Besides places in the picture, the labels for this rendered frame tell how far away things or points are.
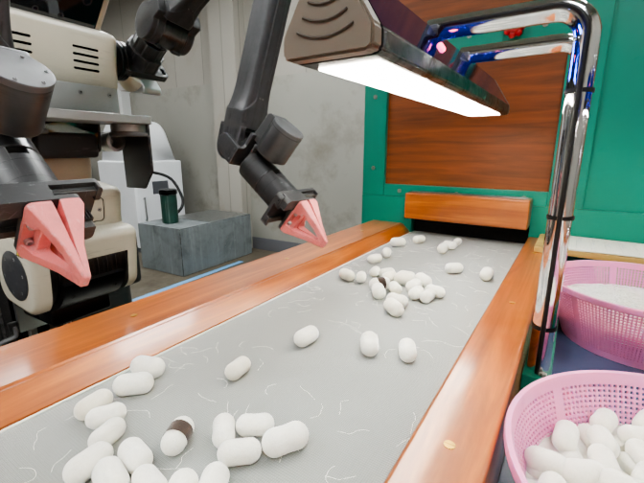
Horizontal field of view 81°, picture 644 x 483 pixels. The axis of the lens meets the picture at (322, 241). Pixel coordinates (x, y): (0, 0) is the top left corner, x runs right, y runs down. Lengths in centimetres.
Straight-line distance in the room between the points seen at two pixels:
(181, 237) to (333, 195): 128
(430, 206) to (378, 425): 75
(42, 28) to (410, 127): 84
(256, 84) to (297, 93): 278
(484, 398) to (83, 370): 39
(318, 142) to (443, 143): 233
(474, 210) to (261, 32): 63
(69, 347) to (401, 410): 35
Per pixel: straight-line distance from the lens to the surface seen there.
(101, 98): 97
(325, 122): 333
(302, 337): 46
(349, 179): 322
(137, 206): 394
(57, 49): 97
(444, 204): 102
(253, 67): 72
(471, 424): 35
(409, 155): 112
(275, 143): 64
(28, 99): 45
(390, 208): 114
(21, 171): 46
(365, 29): 30
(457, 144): 108
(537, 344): 53
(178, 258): 317
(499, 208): 100
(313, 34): 32
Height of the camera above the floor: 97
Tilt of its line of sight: 14 degrees down
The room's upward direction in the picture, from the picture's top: straight up
